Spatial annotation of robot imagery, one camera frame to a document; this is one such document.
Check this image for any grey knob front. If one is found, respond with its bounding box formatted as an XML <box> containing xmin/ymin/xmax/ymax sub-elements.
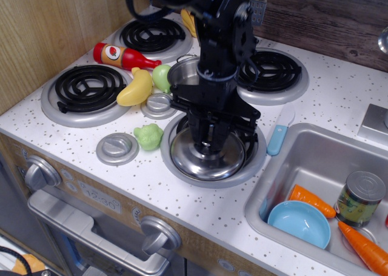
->
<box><xmin>96</xmin><ymin>133</ymin><xmax>139</xmax><ymax>166</ymax></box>

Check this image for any orange carrot toy lower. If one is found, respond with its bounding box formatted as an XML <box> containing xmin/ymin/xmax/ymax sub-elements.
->
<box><xmin>338</xmin><ymin>221</ymin><xmax>387</xmax><ymax>275</ymax></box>

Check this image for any silver faucet spout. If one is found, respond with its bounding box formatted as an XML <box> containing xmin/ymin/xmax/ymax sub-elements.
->
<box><xmin>378</xmin><ymin>27</ymin><xmax>388</xmax><ymax>54</ymax></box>

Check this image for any orange carrot toy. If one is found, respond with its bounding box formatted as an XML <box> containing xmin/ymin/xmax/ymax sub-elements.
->
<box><xmin>288</xmin><ymin>184</ymin><xmax>336</xmax><ymax>218</ymax></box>
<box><xmin>338</xmin><ymin>221</ymin><xmax>387</xmax><ymax>275</ymax></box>

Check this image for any green broccoli toy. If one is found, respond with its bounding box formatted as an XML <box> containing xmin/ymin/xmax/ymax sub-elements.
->
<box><xmin>133</xmin><ymin>123</ymin><xmax>164</xmax><ymax>151</ymax></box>

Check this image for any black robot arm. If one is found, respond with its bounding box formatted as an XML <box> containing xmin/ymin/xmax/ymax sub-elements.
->
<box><xmin>125</xmin><ymin>0</ymin><xmax>260</xmax><ymax>153</ymax></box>

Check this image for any silver faucet base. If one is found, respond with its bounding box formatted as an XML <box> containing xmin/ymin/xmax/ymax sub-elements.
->
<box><xmin>358</xmin><ymin>104</ymin><xmax>387</xmax><ymax>146</ymax></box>

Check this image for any orange toy on floor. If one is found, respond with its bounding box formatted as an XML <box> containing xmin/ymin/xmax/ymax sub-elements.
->
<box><xmin>12</xmin><ymin>254</ymin><xmax>45</xmax><ymax>275</ymax></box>

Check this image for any oven dial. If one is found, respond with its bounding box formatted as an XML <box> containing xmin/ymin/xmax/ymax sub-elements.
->
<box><xmin>25</xmin><ymin>155</ymin><xmax>62</xmax><ymax>190</ymax></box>
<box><xmin>140</xmin><ymin>215</ymin><xmax>182</xmax><ymax>255</ymax></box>

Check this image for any silver sink basin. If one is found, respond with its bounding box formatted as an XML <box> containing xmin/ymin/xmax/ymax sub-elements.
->
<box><xmin>245</xmin><ymin>123</ymin><xmax>387</xmax><ymax>275</ymax></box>

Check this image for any grey knob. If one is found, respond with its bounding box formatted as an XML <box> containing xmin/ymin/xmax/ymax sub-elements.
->
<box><xmin>141</xmin><ymin>93</ymin><xmax>177</xmax><ymax>120</ymax></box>
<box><xmin>96</xmin><ymin>133</ymin><xmax>139</xmax><ymax>166</ymax></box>

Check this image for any silver slotted spatula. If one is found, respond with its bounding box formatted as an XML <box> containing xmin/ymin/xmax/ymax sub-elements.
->
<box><xmin>250</xmin><ymin>0</ymin><xmax>267</xmax><ymax>26</ymax></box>

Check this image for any yellow banana toy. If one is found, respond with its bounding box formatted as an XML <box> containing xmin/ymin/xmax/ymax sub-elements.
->
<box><xmin>116</xmin><ymin>67</ymin><xmax>153</xmax><ymax>107</ymax></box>

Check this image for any front left stove burner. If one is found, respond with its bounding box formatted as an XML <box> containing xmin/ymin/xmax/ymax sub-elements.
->
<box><xmin>41</xmin><ymin>64</ymin><xmax>132</xmax><ymax>128</ymax></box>

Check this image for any front right stove burner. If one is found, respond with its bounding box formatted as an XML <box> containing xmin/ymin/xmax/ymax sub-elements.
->
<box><xmin>160</xmin><ymin>113</ymin><xmax>267</xmax><ymax>189</ymax></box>

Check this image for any toy tin can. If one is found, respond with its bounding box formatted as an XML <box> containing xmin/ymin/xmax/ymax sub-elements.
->
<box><xmin>334</xmin><ymin>170</ymin><xmax>387</xmax><ymax>228</ymax></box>

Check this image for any steel pot lid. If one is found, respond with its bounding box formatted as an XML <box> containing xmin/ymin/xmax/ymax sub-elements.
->
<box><xmin>170</xmin><ymin>129</ymin><xmax>246</xmax><ymax>181</ymax></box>

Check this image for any silver oven door handle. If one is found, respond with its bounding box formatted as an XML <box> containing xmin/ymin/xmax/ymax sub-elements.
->
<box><xmin>28</xmin><ymin>190</ymin><xmax>170</xmax><ymax>275</ymax></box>

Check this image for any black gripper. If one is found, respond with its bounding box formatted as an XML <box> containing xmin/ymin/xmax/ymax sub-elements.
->
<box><xmin>170</xmin><ymin>79</ymin><xmax>261</xmax><ymax>153</ymax></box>

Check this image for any yellow bell pepper toy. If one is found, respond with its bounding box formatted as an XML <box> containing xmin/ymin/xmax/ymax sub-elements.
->
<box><xmin>180</xmin><ymin>9</ymin><xmax>197</xmax><ymax>38</ymax></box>

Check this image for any orange carrot toy upper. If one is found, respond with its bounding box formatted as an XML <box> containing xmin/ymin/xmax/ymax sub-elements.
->
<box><xmin>288</xmin><ymin>184</ymin><xmax>336</xmax><ymax>218</ymax></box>

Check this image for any oven clock display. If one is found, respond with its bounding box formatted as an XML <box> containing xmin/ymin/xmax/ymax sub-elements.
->
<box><xmin>78</xmin><ymin>181</ymin><xmax>122</xmax><ymax>214</ymax></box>

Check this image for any light blue bowl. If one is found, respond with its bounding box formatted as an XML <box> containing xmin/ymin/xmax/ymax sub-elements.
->
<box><xmin>267</xmin><ymin>201</ymin><xmax>331</xmax><ymax>249</ymax></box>

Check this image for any left oven dial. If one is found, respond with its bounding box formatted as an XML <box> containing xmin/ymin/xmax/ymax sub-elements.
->
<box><xmin>25</xmin><ymin>155</ymin><xmax>62</xmax><ymax>190</ymax></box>

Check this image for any back right stove burner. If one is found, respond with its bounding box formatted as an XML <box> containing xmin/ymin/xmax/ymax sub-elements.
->
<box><xmin>238</xmin><ymin>48</ymin><xmax>310</xmax><ymax>106</ymax></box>

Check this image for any grey knob middle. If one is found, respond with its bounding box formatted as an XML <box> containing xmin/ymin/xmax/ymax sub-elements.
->
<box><xmin>141</xmin><ymin>93</ymin><xmax>177</xmax><ymax>120</ymax></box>

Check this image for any blue handled toy knife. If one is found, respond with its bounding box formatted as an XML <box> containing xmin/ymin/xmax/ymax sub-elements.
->
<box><xmin>267</xmin><ymin>103</ymin><xmax>295</xmax><ymax>156</ymax></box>

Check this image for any red ketchup bottle toy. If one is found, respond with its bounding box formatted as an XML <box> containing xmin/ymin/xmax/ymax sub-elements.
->
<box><xmin>93</xmin><ymin>42</ymin><xmax>162</xmax><ymax>70</ymax></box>

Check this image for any green pear toy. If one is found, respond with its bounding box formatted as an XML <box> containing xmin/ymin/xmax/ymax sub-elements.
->
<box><xmin>152</xmin><ymin>64</ymin><xmax>171</xmax><ymax>93</ymax></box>

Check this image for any stove burner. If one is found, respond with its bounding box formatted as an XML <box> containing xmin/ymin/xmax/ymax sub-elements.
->
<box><xmin>238</xmin><ymin>48</ymin><xmax>310</xmax><ymax>106</ymax></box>
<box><xmin>112</xmin><ymin>18</ymin><xmax>193</xmax><ymax>64</ymax></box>
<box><xmin>41</xmin><ymin>64</ymin><xmax>132</xmax><ymax>128</ymax></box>
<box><xmin>160</xmin><ymin>113</ymin><xmax>267</xmax><ymax>189</ymax></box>

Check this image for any steel pot with handles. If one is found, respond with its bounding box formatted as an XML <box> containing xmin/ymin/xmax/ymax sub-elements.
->
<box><xmin>167</xmin><ymin>54</ymin><xmax>199</xmax><ymax>86</ymax></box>

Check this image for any right oven dial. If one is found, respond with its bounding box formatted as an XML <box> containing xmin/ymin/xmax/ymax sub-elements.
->
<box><xmin>140</xmin><ymin>215</ymin><xmax>182</xmax><ymax>255</ymax></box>

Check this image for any back left stove burner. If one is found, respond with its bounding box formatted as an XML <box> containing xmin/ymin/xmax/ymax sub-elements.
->
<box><xmin>112</xmin><ymin>18</ymin><xmax>193</xmax><ymax>64</ymax></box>

